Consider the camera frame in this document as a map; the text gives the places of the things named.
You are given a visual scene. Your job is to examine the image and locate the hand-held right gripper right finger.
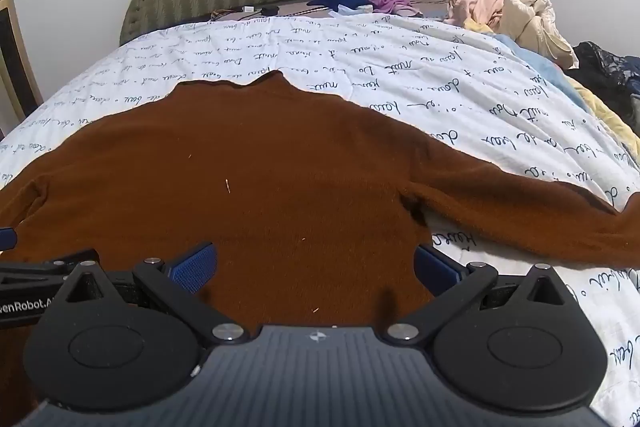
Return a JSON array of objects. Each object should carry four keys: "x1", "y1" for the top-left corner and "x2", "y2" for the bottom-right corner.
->
[{"x1": 382, "y1": 244, "x2": 577, "y2": 344}]

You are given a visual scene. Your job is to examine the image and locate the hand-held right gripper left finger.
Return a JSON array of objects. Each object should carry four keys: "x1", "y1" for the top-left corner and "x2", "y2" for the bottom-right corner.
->
[{"x1": 61, "y1": 243, "x2": 249, "y2": 344}]

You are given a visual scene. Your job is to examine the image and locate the brown knit sweater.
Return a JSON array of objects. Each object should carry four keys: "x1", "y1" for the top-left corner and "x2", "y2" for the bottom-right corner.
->
[{"x1": 0, "y1": 71, "x2": 640, "y2": 427}]

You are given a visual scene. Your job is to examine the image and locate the white script-printed quilt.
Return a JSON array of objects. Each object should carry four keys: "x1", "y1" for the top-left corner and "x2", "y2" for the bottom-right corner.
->
[{"x1": 0, "y1": 13, "x2": 640, "y2": 427}]

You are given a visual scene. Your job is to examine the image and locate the light blue blanket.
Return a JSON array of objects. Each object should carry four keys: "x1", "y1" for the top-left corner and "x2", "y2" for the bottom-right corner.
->
[{"x1": 492, "y1": 34, "x2": 577, "y2": 94}]

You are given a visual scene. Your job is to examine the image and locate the cream padded jacket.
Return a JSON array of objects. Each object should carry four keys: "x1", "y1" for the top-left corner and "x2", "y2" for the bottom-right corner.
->
[{"x1": 492, "y1": 0, "x2": 580, "y2": 70}]

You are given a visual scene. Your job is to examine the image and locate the dark patterned clothing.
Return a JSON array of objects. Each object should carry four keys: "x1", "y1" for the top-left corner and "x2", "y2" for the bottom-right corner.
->
[{"x1": 570, "y1": 41, "x2": 640, "y2": 135}]

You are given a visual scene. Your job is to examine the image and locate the purple cloth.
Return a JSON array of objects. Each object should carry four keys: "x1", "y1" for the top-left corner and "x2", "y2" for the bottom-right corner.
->
[{"x1": 367, "y1": 0, "x2": 424, "y2": 18}]

